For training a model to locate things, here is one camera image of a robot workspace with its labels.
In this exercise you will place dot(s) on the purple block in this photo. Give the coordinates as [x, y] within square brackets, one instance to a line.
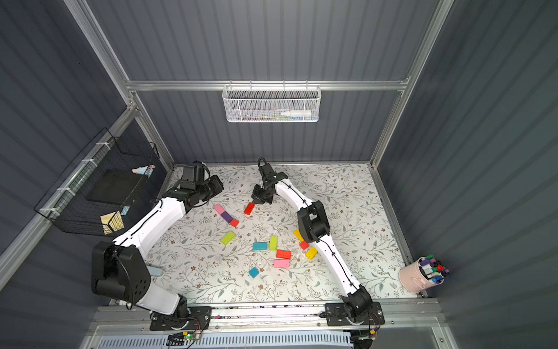
[226, 217]

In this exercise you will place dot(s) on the lime green block left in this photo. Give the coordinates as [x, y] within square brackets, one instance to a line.
[229, 236]

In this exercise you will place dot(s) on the lime green block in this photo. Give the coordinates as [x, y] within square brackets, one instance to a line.
[229, 236]
[273, 246]

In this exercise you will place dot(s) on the teal rectangular block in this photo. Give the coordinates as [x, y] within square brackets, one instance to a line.
[260, 246]

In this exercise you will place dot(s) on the yellow sticky note pad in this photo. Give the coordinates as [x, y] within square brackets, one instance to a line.
[112, 222]

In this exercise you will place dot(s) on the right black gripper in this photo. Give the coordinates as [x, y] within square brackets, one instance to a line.
[259, 194]

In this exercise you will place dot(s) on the pink block bottom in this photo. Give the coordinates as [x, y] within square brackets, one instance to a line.
[281, 263]

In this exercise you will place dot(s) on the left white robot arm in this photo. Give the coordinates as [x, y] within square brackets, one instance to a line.
[119, 270]

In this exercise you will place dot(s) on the pastel eraser blocks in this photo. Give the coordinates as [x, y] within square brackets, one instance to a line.
[155, 271]

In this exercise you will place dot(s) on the lime green block centre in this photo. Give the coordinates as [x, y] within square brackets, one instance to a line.
[273, 246]

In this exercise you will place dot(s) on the pink block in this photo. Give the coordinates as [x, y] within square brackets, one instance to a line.
[220, 210]
[281, 263]

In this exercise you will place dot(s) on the white wire mesh basket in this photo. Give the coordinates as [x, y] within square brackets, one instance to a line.
[252, 105]

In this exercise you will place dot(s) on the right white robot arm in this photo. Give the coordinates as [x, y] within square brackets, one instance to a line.
[315, 229]

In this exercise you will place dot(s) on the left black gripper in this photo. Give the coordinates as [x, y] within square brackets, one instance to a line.
[213, 186]

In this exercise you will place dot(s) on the long red block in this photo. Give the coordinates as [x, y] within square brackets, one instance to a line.
[249, 208]

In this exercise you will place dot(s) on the pink marker cup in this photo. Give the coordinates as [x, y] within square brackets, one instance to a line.
[423, 274]

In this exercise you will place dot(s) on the yellow block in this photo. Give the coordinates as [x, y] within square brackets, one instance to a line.
[298, 235]
[311, 253]

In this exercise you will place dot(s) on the small teal cube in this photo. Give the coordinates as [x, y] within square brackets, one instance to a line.
[254, 272]

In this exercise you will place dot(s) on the yellow block lower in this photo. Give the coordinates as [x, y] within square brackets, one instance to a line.
[311, 253]

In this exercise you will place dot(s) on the black pad in basket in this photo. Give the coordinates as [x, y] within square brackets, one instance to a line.
[114, 187]

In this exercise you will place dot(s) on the black wire basket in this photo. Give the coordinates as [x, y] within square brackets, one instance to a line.
[67, 207]

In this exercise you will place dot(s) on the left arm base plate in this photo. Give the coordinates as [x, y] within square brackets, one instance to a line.
[197, 319]

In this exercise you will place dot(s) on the yellow block upper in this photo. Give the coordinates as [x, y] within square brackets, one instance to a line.
[298, 235]

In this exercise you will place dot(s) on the white bottle in basket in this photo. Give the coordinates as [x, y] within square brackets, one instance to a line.
[297, 114]

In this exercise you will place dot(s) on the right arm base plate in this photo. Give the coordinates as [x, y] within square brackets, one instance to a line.
[338, 314]

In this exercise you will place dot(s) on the red block centre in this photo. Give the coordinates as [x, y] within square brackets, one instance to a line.
[283, 254]

